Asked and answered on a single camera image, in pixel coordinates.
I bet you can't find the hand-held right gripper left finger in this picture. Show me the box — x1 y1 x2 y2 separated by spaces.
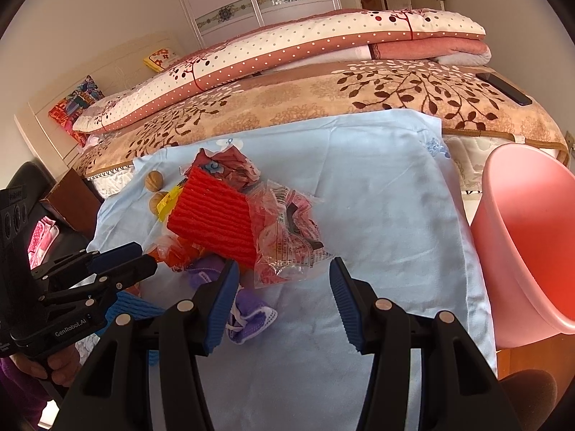
51 259 241 431

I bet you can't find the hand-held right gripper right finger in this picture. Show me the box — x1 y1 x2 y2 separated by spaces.
329 257 526 431

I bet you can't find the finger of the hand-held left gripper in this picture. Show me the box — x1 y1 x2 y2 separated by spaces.
38 258 159 316
31 241 145 289

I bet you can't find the pink plastic bin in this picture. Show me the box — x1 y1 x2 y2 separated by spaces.
471 143 575 350

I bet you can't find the person's left forearm purple sleeve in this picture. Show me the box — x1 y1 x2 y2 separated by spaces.
0 358 48 416

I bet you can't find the person's left hand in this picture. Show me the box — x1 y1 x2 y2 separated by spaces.
18 345 87 389

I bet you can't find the blue ribbed cloth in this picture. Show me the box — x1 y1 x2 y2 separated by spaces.
105 292 165 366

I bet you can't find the yellow wrapper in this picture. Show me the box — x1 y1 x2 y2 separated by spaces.
157 180 187 223

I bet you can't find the brown wooden nightstand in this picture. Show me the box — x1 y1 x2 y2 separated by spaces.
40 168 104 238

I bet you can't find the pink bag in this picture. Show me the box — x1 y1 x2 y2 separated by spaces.
28 216 60 270

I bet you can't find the light blue cloth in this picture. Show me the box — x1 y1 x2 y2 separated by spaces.
74 108 498 431

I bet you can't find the clear plastic wrapper red print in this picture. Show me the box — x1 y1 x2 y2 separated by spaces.
245 180 335 288

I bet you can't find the red knitted cloth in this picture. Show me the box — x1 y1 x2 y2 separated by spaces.
167 167 257 267

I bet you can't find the crumpled red and white paper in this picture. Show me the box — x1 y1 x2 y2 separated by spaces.
182 139 262 191

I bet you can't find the colourful patterned pillow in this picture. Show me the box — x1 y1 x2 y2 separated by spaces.
49 75 105 147

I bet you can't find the wooden stool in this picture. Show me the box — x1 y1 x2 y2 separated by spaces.
494 332 575 391

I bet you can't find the cream headboard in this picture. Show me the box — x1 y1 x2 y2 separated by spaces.
13 31 185 167

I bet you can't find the yellow patterned pillow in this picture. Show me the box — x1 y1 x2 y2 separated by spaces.
144 47 183 73

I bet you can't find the brown leaf-print blanket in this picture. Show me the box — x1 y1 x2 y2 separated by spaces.
74 58 569 178

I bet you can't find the polka-dot folded quilt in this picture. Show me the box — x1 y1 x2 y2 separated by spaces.
72 8 487 134

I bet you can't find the black smartphone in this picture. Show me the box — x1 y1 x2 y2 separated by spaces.
475 72 533 107

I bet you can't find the pink folded blanket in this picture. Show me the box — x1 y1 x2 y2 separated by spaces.
368 36 492 61

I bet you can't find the white folded blanket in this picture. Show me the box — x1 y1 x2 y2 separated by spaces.
265 44 493 73

